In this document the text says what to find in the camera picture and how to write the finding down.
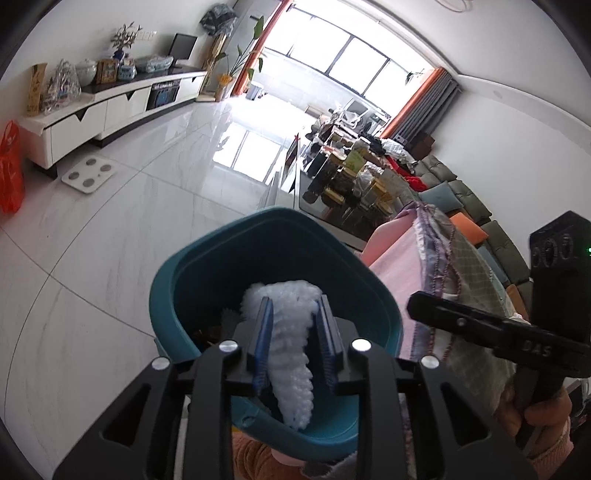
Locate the white foam fruit net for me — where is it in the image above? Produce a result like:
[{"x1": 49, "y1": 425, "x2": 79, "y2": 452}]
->
[{"x1": 240, "y1": 280, "x2": 322, "y2": 430}]

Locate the teal plastic trash bin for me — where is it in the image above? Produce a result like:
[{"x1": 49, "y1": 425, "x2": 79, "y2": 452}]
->
[{"x1": 149, "y1": 208, "x2": 403, "y2": 461}]

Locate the right hand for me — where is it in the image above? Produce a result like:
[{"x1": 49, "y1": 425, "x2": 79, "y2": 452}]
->
[{"x1": 495, "y1": 378, "x2": 572, "y2": 457}]

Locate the patterned tablecloth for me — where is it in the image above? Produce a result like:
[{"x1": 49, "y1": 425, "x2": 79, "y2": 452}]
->
[{"x1": 359, "y1": 202, "x2": 532, "y2": 416}]

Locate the orange cushion far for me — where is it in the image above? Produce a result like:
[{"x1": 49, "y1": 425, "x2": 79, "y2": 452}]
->
[{"x1": 450, "y1": 212, "x2": 489, "y2": 246}]

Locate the blue-grey cushion far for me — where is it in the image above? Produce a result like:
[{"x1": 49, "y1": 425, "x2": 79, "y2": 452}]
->
[{"x1": 419, "y1": 182, "x2": 463, "y2": 214}]

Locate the green sectional sofa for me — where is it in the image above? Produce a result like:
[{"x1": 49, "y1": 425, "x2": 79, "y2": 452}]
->
[{"x1": 410, "y1": 155, "x2": 533, "y2": 319}]

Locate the cluttered coffee table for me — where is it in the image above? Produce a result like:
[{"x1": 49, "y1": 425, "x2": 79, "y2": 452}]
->
[{"x1": 281, "y1": 122, "x2": 419, "y2": 252}]

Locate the orange grey curtain right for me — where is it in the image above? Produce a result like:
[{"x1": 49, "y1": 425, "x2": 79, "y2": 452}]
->
[{"x1": 380, "y1": 67, "x2": 462, "y2": 148}]

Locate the white bathroom scale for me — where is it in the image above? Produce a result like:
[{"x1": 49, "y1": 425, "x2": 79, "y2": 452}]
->
[{"x1": 61, "y1": 155, "x2": 116, "y2": 194}]

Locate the orange plastic bag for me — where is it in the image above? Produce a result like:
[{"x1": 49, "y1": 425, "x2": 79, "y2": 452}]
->
[{"x1": 0, "y1": 121, "x2": 25, "y2": 214}]

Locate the white TV cabinet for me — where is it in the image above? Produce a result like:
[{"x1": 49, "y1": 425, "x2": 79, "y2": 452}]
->
[{"x1": 18, "y1": 67, "x2": 206, "y2": 170}]

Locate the tall green potted plant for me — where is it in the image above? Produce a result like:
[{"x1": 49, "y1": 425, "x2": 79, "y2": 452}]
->
[{"x1": 215, "y1": 16, "x2": 264, "y2": 102}]

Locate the orange curtain left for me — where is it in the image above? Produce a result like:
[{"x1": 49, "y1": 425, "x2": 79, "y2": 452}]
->
[{"x1": 231, "y1": 0, "x2": 294, "y2": 97}]

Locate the covered standing fan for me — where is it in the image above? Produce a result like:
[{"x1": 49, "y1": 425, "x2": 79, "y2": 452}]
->
[{"x1": 199, "y1": 3, "x2": 238, "y2": 37}]

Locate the small black monitor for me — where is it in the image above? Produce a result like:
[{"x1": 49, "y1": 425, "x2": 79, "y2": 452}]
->
[{"x1": 168, "y1": 33, "x2": 197, "y2": 68}]

